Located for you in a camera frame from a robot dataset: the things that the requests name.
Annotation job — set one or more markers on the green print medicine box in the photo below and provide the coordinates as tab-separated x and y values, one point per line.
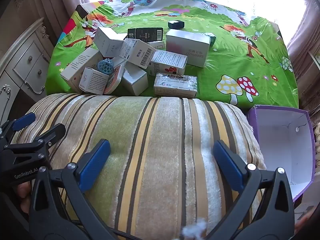
175	85

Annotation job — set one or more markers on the small white text box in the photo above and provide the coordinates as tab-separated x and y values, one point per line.
93	81

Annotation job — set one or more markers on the tall white box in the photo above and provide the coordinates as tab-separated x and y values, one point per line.
107	41

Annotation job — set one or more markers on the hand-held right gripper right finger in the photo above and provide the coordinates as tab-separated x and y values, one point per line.
228	165

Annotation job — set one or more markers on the green cartoon printed bedsheet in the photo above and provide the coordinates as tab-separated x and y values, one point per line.
225	62

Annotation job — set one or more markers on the purple cardboard box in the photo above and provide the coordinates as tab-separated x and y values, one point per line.
277	150

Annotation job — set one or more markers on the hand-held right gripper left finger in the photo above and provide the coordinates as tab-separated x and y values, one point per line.
95	165

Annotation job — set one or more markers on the black barcode box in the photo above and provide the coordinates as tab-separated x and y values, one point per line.
145	33

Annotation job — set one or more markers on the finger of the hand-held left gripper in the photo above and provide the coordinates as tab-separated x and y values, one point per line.
52	133
23	121

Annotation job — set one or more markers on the white box red print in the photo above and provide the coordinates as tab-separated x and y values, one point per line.
167	60

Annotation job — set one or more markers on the white fluff tuft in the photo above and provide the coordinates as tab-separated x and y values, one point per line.
192	233

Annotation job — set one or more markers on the large white box pink print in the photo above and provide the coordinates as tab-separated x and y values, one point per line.
185	45

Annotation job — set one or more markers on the white carved nightstand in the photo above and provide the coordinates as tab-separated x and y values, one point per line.
25	62

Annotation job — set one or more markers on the long white text box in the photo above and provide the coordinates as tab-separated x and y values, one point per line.
77	67

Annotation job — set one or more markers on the person's left hand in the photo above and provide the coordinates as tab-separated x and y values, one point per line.
23	197

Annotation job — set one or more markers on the mauve patterned curtain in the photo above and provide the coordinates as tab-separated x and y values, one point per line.
310	30
50	2

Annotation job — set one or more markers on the small navy box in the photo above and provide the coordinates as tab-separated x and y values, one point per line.
176	24

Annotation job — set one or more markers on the white box barcode label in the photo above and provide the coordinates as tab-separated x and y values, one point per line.
135	52

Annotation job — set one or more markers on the silver white box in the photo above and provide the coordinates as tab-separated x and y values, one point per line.
135	80

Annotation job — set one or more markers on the basketball hoop toy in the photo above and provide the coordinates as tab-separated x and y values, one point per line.
106	66

